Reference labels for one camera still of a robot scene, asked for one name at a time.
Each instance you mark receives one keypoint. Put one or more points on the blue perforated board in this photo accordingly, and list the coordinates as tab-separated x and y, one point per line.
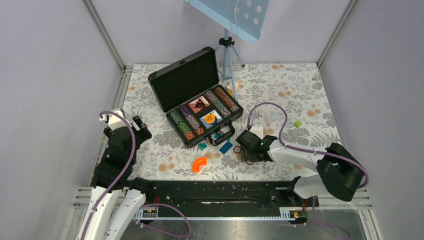
243	18

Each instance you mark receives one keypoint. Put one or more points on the green toy cube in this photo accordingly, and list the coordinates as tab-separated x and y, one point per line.
297	124

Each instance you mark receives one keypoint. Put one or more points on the red card deck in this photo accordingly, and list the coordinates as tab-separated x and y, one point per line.
190	104

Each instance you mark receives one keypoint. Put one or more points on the green chip row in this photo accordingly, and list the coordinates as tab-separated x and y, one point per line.
183	127

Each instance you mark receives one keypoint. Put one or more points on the black poker set case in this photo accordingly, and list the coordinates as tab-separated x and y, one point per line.
181	82

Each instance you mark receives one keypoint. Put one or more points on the orange curved toy block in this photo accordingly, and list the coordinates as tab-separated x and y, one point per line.
198	163

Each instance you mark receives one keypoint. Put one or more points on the floral table mat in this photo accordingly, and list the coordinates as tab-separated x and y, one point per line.
273	95

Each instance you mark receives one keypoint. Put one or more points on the blue tripod stand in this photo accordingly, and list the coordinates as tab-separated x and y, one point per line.
227	72

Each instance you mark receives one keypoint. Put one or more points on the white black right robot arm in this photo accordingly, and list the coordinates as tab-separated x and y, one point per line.
336	173

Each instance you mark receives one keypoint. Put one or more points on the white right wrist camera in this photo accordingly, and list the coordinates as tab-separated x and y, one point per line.
258	130

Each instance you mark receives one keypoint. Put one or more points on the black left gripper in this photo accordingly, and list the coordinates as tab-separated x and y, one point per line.
143	134

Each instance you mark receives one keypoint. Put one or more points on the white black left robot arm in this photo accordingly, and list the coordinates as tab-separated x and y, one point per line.
114	198

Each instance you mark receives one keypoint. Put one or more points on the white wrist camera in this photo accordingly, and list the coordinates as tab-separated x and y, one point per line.
258	130
114	118

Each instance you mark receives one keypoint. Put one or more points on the yellow big blind button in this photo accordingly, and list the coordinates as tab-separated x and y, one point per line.
210	118

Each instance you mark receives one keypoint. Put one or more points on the orange blue chip row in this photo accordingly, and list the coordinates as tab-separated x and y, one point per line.
226	99

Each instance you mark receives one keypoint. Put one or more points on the teal triangular toy block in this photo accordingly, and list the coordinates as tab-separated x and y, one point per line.
202	146

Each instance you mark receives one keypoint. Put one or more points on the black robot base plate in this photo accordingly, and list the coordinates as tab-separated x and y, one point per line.
220	199

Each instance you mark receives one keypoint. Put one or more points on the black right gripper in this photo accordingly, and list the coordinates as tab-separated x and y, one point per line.
249	157

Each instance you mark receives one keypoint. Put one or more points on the black all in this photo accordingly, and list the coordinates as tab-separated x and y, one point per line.
200	104

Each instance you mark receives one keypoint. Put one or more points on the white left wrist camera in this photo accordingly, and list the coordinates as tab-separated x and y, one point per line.
114	118

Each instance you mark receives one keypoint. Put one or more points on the red yellow chip row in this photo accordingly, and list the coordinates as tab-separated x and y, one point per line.
195	134

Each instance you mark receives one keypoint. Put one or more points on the blue toy brick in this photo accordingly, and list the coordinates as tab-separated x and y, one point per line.
226	147

